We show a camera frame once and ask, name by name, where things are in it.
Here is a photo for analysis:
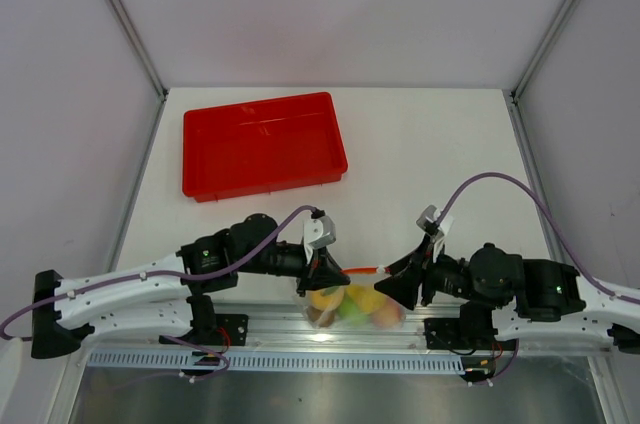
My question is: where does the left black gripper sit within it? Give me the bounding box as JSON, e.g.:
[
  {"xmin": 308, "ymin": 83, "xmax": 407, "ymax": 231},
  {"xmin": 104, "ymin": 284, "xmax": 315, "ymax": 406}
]
[{"xmin": 237, "ymin": 242, "xmax": 350, "ymax": 297}]

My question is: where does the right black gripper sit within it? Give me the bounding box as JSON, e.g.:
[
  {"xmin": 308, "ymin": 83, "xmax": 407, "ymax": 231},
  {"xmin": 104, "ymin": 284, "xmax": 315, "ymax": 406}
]
[{"xmin": 373, "ymin": 233, "xmax": 504, "ymax": 311}]

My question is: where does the large orange peach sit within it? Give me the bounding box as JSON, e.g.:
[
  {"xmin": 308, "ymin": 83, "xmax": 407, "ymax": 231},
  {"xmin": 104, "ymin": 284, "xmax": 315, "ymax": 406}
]
[{"xmin": 309, "ymin": 287, "xmax": 345, "ymax": 311}]

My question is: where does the small pink peach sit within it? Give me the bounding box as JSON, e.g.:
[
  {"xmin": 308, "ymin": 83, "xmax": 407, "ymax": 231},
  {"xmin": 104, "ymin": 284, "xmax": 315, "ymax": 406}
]
[{"xmin": 371, "ymin": 302, "xmax": 405, "ymax": 329}]

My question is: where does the yellow lemon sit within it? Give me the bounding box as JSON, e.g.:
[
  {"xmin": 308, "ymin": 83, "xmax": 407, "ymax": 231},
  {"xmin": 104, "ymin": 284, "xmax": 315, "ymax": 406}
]
[{"xmin": 346, "ymin": 284, "xmax": 387, "ymax": 315}]

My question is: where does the clear zip top bag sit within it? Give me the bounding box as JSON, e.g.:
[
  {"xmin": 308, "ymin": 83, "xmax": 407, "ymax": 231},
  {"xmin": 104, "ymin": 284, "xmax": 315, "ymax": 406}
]
[{"xmin": 294, "ymin": 266, "xmax": 406, "ymax": 330}]

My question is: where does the green apple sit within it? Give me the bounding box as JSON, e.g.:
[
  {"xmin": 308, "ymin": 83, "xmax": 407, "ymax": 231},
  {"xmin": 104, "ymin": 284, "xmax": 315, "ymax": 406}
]
[{"xmin": 337, "ymin": 299, "xmax": 369, "ymax": 327}]

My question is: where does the brown kiwi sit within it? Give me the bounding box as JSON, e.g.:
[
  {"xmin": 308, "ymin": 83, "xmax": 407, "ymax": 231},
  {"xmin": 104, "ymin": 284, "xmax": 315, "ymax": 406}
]
[{"xmin": 306, "ymin": 307, "xmax": 335, "ymax": 328}]

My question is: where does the red plastic bin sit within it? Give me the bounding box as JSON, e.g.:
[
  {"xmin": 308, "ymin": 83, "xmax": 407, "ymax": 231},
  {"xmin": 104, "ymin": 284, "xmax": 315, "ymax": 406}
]
[{"xmin": 182, "ymin": 92, "xmax": 348, "ymax": 203}]

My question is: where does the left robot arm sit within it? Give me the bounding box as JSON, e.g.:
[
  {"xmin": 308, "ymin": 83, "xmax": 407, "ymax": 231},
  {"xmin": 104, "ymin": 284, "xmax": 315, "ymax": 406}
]
[{"xmin": 31, "ymin": 210, "xmax": 350, "ymax": 360}]

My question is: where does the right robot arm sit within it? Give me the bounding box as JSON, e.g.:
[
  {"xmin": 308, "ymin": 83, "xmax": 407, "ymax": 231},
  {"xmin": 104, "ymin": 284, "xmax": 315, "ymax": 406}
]
[{"xmin": 374, "ymin": 235, "xmax": 639, "ymax": 354}]

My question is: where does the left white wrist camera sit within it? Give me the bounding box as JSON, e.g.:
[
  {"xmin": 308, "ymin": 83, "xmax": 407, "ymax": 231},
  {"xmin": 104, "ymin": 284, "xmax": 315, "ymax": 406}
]
[{"xmin": 302, "ymin": 209, "xmax": 336, "ymax": 263}]

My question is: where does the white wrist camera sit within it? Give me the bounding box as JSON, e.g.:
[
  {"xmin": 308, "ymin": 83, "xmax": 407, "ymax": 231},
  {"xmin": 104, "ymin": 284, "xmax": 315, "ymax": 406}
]
[
  {"xmin": 302, "ymin": 209, "xmax": 336, "ymax": 263},
  {"xmin": 416, "ymin": 204, "xmax": 454, "ymax": 259}
]

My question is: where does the aluminium rail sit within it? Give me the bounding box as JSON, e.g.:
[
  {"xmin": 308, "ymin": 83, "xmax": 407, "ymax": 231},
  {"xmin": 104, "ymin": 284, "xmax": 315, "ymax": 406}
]
[{"xmin": 67, "ymin": 301, "xmax": 614, "ymax": 356}]

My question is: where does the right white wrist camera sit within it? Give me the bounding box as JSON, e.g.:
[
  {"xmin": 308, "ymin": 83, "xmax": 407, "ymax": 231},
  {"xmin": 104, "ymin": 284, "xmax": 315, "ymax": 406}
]
[{"xmin": 416, "ymin": 204, "xmax": 454, "ymax": 259}]

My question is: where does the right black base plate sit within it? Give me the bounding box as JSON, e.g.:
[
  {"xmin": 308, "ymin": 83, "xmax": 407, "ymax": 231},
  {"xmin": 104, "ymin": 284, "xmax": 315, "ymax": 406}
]
[{"xmin": 423, "ymin": 317, "xmax": 491, "ymax": 356}]

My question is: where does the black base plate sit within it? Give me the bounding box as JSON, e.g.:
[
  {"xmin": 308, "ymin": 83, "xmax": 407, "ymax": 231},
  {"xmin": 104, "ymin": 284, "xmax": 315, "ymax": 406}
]
[
  {"xmin": 423, "ymin": 317, "xmax": 491, "ymax": 356},
  {"xmin": 170, "ymin": 314, "xmax": 249, "ymax": 347}
]

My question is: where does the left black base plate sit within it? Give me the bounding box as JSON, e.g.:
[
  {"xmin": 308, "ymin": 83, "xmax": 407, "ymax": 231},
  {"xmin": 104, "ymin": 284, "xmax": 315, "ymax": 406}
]
[{"xmin": 170, "ymin": 314, "xmax": 249, "ymax": 347}]

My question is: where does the perforated cable tray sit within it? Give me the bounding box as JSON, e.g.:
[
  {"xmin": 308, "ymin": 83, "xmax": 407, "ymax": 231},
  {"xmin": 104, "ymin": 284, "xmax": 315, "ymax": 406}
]
[{"xmin": 87, "ymin": 348, "xmax": 473, "ymax": 375}]

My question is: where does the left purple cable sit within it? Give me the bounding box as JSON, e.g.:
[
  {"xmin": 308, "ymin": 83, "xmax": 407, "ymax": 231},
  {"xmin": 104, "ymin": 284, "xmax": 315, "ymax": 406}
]
[{"xmin": 0, "ymin": 204, "xmax": 321, "ymax": 385}]

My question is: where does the right frame post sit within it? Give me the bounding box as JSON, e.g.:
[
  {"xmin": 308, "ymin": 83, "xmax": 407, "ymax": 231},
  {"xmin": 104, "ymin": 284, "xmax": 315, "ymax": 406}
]
[{"xmin": 509, "ymin": 0, "xmax": 581, "ymax": 105}]

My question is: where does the frame post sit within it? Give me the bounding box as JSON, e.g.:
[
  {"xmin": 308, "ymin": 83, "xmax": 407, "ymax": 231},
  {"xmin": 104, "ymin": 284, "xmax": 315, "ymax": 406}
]
[
  {"xmin": 75, "ymin": 0, "xmax": 169, "ymax": 100},
  {"xmin": 509, "ymin": 0, "xmax": 581, "ymax": 105}
]

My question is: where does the left frame post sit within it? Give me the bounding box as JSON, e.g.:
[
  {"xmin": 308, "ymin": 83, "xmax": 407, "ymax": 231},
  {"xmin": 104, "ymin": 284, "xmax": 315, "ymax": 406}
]
[{"xmin": 75, "ymin": 0, "xmax": 169, "ymax": 100}]

